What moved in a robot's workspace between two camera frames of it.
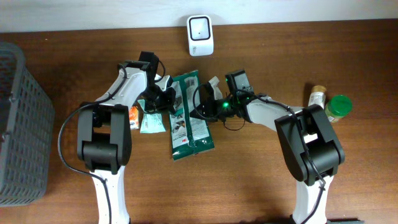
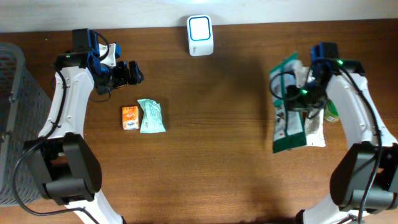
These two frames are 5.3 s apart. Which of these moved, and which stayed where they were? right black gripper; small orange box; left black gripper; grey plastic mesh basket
Moved: left black gripper; right black gripper
Stayed: small orange box; grey plastic mesh basket
